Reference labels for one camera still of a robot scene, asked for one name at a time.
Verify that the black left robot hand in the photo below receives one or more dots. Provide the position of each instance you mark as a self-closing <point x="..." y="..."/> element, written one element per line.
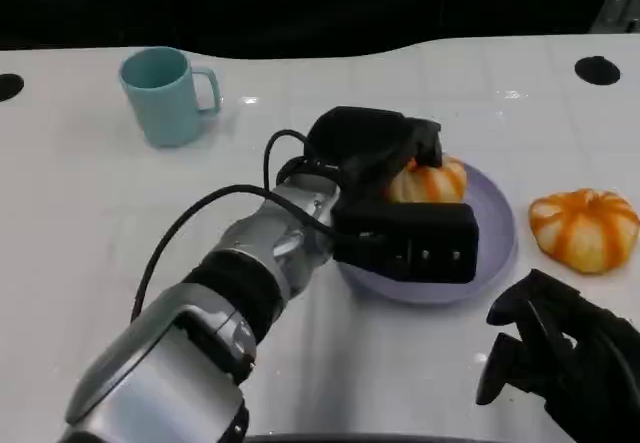
<point x="360" y="138"/>

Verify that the lilac plate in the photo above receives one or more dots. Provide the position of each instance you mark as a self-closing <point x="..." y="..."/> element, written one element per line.
<point x="495" y="243"/>

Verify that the black backdrop curtain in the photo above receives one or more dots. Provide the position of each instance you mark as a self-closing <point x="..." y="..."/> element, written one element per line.
<point x="300" y="3"/>

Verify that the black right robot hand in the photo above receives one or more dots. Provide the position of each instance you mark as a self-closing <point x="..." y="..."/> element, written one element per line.
<point x="590" y="363"/>

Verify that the pale green mug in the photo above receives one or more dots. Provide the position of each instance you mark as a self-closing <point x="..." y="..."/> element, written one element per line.
<point x="160" y="103"/>

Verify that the orange and white toy bread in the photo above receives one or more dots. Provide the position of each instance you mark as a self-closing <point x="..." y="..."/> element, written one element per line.
<point x="440" y="183"/>
<point x="585" y="233"/>

